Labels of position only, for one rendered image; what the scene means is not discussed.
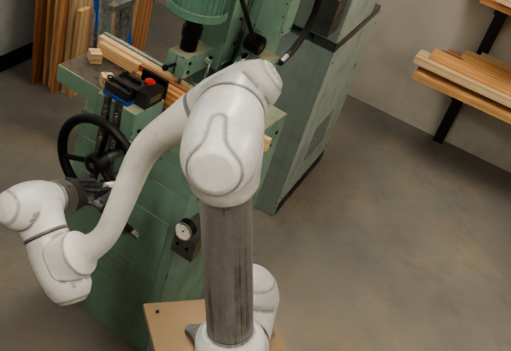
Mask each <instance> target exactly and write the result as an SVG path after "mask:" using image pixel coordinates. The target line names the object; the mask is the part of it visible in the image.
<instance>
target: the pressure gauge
mask: <svg viewBox="0 0 511 351"><path fill-rule="evenodd" d="M174 230H175V233H176V235H177V236H178V237H179V238H180V239H182V240H183V241H189V240H190V239H191V238H192V237H193V236H194V235H195V234H196V233H197V228H196V225H195V224H194V223H193V222H192V221H191V220H190V219H188V218H183V219H181V220H180V221H179V222H178V223H176V224H175V226H174ZM183 230H184V232H182V231H183Z"/></svg>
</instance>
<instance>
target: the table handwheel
mask: <svg viewBox="0 0 511 351"><path fill-rule="evenodd" d="M82 123H89V124H93V125H96V126H98V127H100V128H102V129H103V130H104V131H105V132H104V135H103V139H102V141H101V144H100V147H99V150H96V151H94V152H93V153H91V154H89V155H87V156H86V157H81V156H76V155H73V154H69V153H68V148H67V143H68V136H69V134H70V132H71V130H72V129H73V128H74V127H75V126H76V125H79V124H82ZM110 135H111V136H112V137H113V139H114V140H115V141H116V142H117V146H116V149H107V150H105V149H106V144H107V141H108V139H109V137H110ZM130 146H131V144H130V143H129V141H128V139H127V138H126V136H125V135H124V134H123V133H122V132H121V131H120V130H119V129H118V128H117V127H116V126H115V125H114V124H113V123H112V122H110V121H109V120H107V119H105V118H103V117H101V116H99V115H95V114H92V113H79V114H77V115H73V116H72V117H70V118H69V119H68V120H66V122H65V123H64V124H63V126H62V127H61V129H60V131H59V136H58V140H57V151H58V157H59V162H60V165H61V167H62V171H63V172H64V174H65V177H70V178H78V177H77V176H76V174H75V172H74V170H73V169H72V167H71V164H70V161H69V160H75V161H79V162H82V163H85V166H86V168H87V170H88V171H89V172H90V173H92V174H94V175H98V174H101V175H102V177H103V178H104V180H105V181H106V182H111V181H112V180H111V178H110V176H109V175H108V173H107V171H106V169H108V168H109V167H110V162H112V161H114V160H115V159H117V158H119V157H120V156H122V155H126V153H127V151H128V149H129V148H130Z"/></svg>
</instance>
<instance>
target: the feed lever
mask: <svg viewBox="0 0 511 351"><path fill-rule="evenodd" d="M240 4H241V7H242V10H243V14H244V18H245V20H246V24H247V27H248V30H249V33H248V34H247V36H246V38H245V39H244V41H243V48H244V49H245V50H247V51H248V52H251V53H252V54H254V55H260V54H261V53H262V52H263V50H264V49H265V46H266V43H267V39H266V38H265V37H263V36H261V35H259V34H257V33H256V32H254V31H253V28H252V23H251V20H250V17H249V12H248V10H247V7H246V2H245V0H240Z"/></svg>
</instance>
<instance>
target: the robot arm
mask: <svg viewBox="0 0 511 351"><path fill-rule="evenodd" d="M282 85H283V84H282V80H281V78H280V76H279V74H278V72H277V71H276V69H275V67H274V66H273V65H272V63H270V62H269V61H267V60H263V59H261V58H257V59H250V60H245V61H241V62H237V63H234V64H232V65H230V66H228V67H226V68H224V69H222V70H220V71H218V72H216V73H215V74H213V75H211V76H209V77H207V78H205V79H204V80H203V81H201V82H200V83H199V84H197V85H196V86H195V87H193V88H192V89H191V90H189V91H188V92H186V93H184V94H183V95H182V96H181V97H180V98H179V99H178V100H177V101H176V102H175V103H174V104H173V105H171V106H170V107H169V108H168V109H166V110H165V111H164V112H162V113H161V114H160V115H159V116H158V117H156V118H155V119H154V120H153V121H152V122H150V123H149V124H148V125H147V126H146V127H145V128H144V129H143V130H142V131H141V132H140V133H139V134H138V136H137V137H136V138H135V139H134V141H133V142H132V144H131V146H130V148H129V149H128V151H127V153H126V155H125V158H124V160H123V161H122V165H121V167H120V169H119V172H118V175H117V177H116V180H115V181H111V182H104V180H103V179H101V180H100V181H99V182H97V180H96V179H78V178H70V177H65V179H57V180H51V181H43V180H33V181H27V182H22V183H19V184H16V185H14V186H12V187H10V188H9V189H7V190H5V191H3V192H2V193H0V224H2V225H3V226H5V227H6V228H8V229H11V230H14V231H15V232H16V233H17V234H18V235H19V236H20V237H21V240H22V241H23V243H24V245H25V248H26V250H27V256H28V259H29V262H30V265H31V267H32V269H33V272H34V274H35V276H36V278H37V280H38V282H39V284H40V286H41V287H42V289H43V291H44V293H45V294H46V295H47V296H48V297H49V298H50V300H51V301H53V302H54V303H55V304H58V305H60V306H66V305H71V304H74V303H76V302H80V301H83V300H85V299H86V298H87V296H88V294H89V293H90V289H91V284H92V279H91V277H90V275H91V273H92V272H93V271H94V270H95V268H96V266H97V260H98V259H99V258H101V257H102V256H103V255H104V254H106V253H107V252H108V251H109V250H110V249H111V248H112V247H113V246H114V244H115V243H116V241H117V240H118V238H119V237H120V235H121V233H122V231H123V229H124V227H125V225H126V223H127V221H128V219H129V216H130V214H131V212H132V209H133V207H134V206H135V202H136V201H137V199H138V196H139V194H140V192H141V190H142V188H143V185H144V183H145V181H146V179H147V177H148V174H149V172H150V171H151V168H152V167H153V165H154V164H155V162H156V161H157V159H158V158H159V157H160V156H161V155H162V154H163V153H164V152H165V151H167V150H169V149H171V148H173V147H176V146H179V145H180V152H179V158H180V164H181V167H182V171H183V174H184V176H185V177H186V179H187V181H188V183H189V186H190V188H191V190H192V192H193V193H194V195H195V196H196V197H197V198H198V200H199V213H200V226H201V238H202V263H203V275H204V288H205V312H206V321H204V322H203V323H200V324H188V325H187V326H186V329H185V334H186V335H187V336H188V337H189V338H190V340H191V341H192V342H193V344H194V346H195V351H269V343H270V339H271V338H273V337H274V336H275V330H274V328H273V326H274V322H275V316H276V312H277V309H278V304H279V300H280V299H279V291H278V285H277V283H276V280H275V278H274V277H273V276H272V274H270V273H269V271H268V270H266V269H265V268H264V267H262V266H260V265H257V264H254V263H253V256H252V196H253V195H254V193H255V192H256V190H257V189H258V186H259V183H260V176H261V169H262V158H263V151H264V140H263V139H264V132H265V117H266V115H267V113H268V108H269V107H270V106H272V105H274V104H275V102H276V101H277V99H278V97H279V96H280V94H281V88H282ZM95 199H96V200H95ZM92 204H93V205H95V206H96V207H97V209H98V210H102V208H103V206H104V205H106V206H105V208H104V210H103V214H102V216H101V218H100V221H99V223H98V224H97V226H96V227H95V229H94V230H93V231H91V232H90V233H88V234H86V235H85V234H83V233H82V232H79V231H71V232H70V230H69V228H68V225H67V223H66V220H65V216H68V215H70V214H72V213H73V212H74V211H75V210H80V209H81V208H82V207H83V206H85V205H87V206H91V205H92Z"/></svg>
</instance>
